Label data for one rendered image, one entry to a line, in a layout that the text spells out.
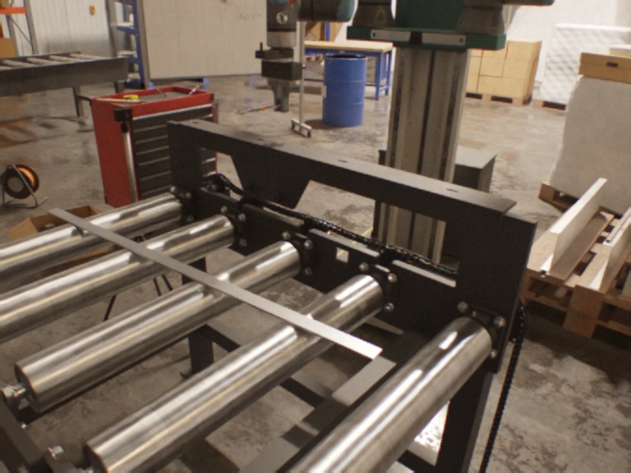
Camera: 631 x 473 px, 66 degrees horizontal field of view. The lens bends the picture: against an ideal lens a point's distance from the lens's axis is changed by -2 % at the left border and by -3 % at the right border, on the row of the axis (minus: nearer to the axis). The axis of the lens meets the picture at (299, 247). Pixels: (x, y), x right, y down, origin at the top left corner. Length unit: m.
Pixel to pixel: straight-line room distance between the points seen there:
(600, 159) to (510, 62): 5.10
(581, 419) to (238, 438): 1.45
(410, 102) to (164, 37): 3.84
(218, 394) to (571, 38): 8.81
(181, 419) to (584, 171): 4.14
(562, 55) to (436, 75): 6.98
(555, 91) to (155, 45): 6.41
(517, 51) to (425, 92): 6.98
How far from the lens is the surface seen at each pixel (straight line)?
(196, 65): 6.02
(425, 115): 2.53
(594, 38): 9.30
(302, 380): 1.86
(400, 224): 2.73
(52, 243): 1.70
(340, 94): 6.87
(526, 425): 2.38
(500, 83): 9.55
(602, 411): 2.60
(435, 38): 2.23
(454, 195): 1.22
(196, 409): 0.97
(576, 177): 4.72
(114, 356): 1.18
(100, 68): 6.81
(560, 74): 9.44
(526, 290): 3.02
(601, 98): 4.56
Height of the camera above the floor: 1.58
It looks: 27 degrees down
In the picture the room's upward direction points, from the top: 1 degrees clockwise
